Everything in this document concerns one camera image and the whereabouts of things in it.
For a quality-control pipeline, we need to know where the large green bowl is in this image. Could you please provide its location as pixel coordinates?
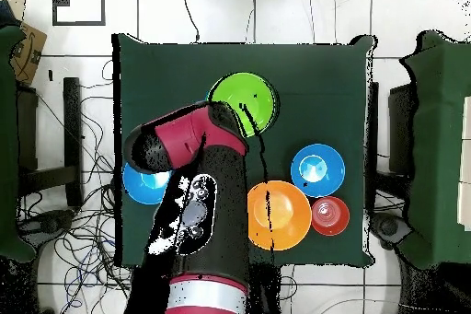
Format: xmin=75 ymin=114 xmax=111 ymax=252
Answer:
xmin=207 ymin=71 xmax=281 ymax=139

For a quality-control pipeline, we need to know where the large yellow bowl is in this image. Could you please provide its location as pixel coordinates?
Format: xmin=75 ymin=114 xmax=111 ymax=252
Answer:
xmin=247 ymin=180 xmax=313 ymax=252

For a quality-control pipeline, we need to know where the large blue bowl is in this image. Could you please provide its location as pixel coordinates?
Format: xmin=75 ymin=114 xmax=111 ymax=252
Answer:
xmin=290 ymin=143 xmax=347 ymax=198
xmin=121 ymin=161 xmax=174 ymax=205

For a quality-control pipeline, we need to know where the dark green table cloth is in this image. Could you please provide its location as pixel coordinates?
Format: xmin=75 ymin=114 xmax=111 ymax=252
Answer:
xmin=111 ymin=32 xmax=376 ymax=267

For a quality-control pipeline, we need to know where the orange bowl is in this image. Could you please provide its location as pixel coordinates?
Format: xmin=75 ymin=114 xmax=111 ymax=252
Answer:
xmin=310 ymin=195 xmax=350 ymax=237

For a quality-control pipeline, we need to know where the black floor stand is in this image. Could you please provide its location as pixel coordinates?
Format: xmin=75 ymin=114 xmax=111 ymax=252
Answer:
xmin=16 ymin=76 xmax=84 ymax=208
xmin=366 ymin=80 xmax=419 ymax=182

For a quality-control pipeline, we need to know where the grey base leg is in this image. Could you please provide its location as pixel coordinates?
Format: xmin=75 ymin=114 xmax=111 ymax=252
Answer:
xmin=369 ymin=212 xmax=413 ymax=250

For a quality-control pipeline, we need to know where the black chair base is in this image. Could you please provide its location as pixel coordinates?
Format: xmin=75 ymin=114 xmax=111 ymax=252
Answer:
xmin=16 ymin=208 xmax=76 ymax=247

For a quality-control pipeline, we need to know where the green cloth covered table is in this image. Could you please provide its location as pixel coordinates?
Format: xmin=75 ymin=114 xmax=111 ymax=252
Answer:
xmin=398 ymin=29 xmax=471 ymax=269
xmin=0 ymin=24 xmax=36 ymax=263

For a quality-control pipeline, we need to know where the cardboard box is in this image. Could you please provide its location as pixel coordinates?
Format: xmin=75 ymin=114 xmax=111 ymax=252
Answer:
xmin=8 ymin=20 xmax=48 ymax=87

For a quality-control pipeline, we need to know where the black floor cable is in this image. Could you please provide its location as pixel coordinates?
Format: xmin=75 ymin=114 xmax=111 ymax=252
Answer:
xmin=178 ymin=0 xmax=201 ymax=43

